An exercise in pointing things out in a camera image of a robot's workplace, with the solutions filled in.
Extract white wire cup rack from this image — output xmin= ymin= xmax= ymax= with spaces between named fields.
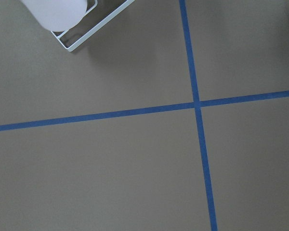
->
xmin=52 ymin=0 xmax=133 ymax=52

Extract pink cup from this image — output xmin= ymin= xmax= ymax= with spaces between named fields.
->
xmin=21 ymin=0 xmax=88 ymax=32

